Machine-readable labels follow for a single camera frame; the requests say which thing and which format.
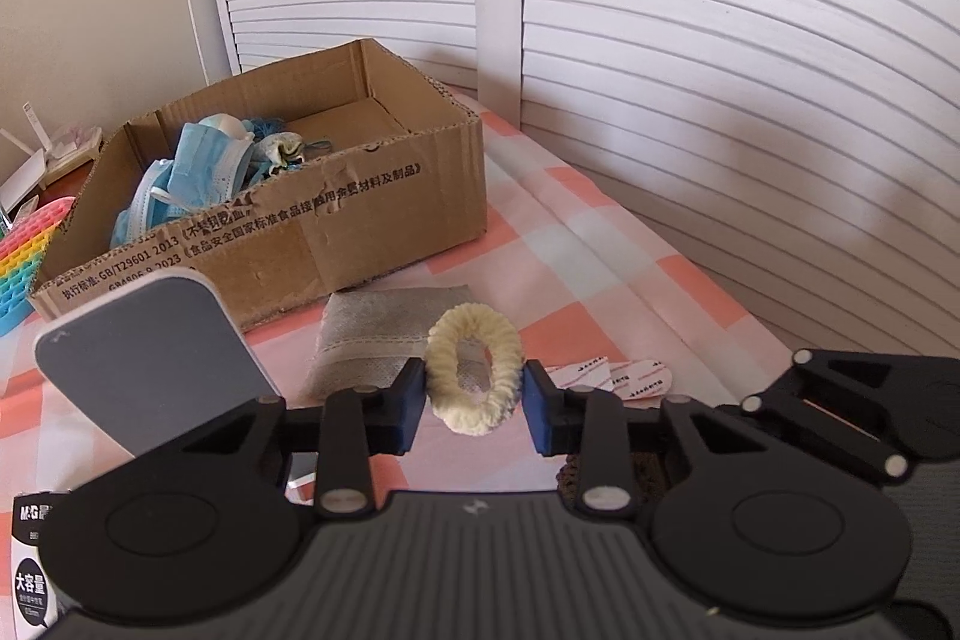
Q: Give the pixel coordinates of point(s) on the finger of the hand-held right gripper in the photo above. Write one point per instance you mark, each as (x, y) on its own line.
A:
(840, 407)

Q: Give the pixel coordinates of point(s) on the brown cardboard box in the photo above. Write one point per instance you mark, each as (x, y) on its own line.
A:
(360, 212)

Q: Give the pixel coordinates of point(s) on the grey mesh sachet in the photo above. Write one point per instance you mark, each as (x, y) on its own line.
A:
(360, 340)

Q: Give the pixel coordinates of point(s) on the grey rounded flat case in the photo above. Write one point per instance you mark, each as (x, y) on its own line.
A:
(150, 355)

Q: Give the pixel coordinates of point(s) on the wooden nightstand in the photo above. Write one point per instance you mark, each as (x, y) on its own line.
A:
(71, 184)

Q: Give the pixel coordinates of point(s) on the yellow blue patterned cloth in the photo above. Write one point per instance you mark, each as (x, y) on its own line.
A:
(279, 150)

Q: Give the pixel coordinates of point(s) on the dark brown knitted item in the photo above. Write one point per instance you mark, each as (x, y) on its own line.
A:
(645, 467)

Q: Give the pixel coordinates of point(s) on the white flat box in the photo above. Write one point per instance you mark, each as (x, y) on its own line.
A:
(71, 153)

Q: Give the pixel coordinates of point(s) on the white wifi router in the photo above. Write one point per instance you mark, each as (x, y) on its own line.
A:
(19, 175)

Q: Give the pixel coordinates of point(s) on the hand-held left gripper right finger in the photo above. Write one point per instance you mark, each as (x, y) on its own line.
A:
(538, 407)

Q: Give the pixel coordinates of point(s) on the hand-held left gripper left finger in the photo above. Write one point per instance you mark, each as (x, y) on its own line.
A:
(409, 404)

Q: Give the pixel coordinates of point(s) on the rainbow pop fidget toy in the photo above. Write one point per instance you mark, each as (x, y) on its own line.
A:
(26, 265)

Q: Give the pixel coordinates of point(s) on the black white pen box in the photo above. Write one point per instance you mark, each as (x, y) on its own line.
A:
(37, 557)

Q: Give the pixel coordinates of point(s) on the orange white checked tablecloth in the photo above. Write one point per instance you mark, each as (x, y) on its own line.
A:
(600, 250)

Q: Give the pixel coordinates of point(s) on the cream fluffy scrunchie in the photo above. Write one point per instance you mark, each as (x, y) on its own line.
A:
(472, 385)

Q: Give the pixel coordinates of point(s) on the blue face mask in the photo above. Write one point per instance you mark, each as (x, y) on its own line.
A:
(142, 209)
(206, 164)

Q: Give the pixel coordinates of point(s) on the white red-print sachet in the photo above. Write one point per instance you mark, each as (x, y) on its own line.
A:
(645, 379)
(585, 374)

